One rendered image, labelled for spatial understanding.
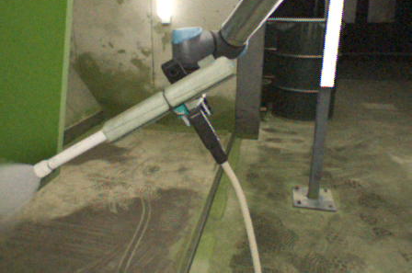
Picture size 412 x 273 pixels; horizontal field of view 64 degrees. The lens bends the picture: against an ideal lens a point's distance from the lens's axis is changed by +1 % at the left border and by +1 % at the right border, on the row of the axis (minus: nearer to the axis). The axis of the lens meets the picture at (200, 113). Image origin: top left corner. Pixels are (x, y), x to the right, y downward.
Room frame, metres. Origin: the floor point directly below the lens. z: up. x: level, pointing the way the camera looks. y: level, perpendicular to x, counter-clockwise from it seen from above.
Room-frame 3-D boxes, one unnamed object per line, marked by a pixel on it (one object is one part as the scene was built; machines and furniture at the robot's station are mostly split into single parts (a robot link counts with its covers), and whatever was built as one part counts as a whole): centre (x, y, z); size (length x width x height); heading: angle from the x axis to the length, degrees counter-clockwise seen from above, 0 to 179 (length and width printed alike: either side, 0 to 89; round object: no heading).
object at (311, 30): (3.00, -0.96, 0.44); 0.59 x 0.58 x 0.89; 2
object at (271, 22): (3.65, -0.85, 0.44); 0.59 x 0.58 x 0.89; 69
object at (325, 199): (1.51, -0.58, 0.01); 0.20 x 0.20 x 0.01; 78
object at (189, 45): (1.00, 0.03, 0.83); 0.12 x 0.09 x 0.12; 118
